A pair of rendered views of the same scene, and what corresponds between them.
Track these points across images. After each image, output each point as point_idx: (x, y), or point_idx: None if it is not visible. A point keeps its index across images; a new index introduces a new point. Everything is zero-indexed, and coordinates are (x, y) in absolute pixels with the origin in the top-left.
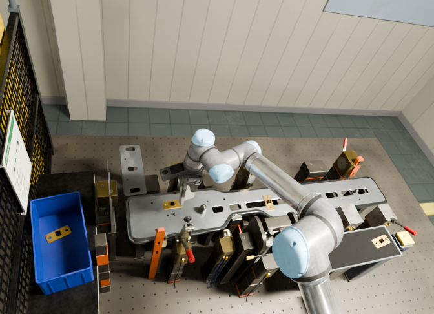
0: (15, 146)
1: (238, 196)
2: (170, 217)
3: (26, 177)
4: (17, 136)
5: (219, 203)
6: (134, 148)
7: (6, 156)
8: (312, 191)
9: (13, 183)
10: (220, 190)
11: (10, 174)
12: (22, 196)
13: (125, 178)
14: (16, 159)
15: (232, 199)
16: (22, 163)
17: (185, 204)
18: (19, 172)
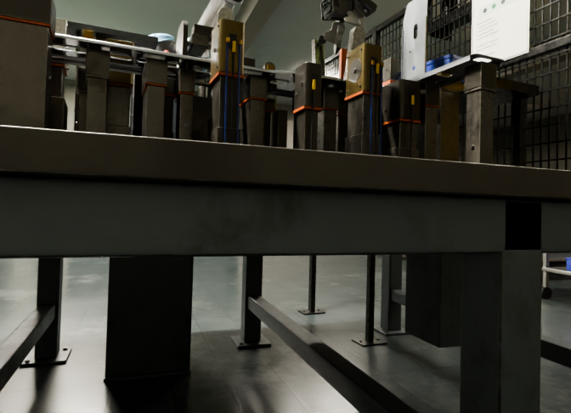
0: None
1: (245, 69)
2: (345, 93)
3: (501, 46)
4: None
5: (279, 77)
6: (479, 61)
7: None
8: (70, 42)
9: (474, 19)
10: (279, 70)
11: (476, 8)
12: (478, 47)
13: (439, 82)
14: (495, 7)
15: (256, 72)
16: (504, 23)
17: (330, 84)
18: (490, 23)
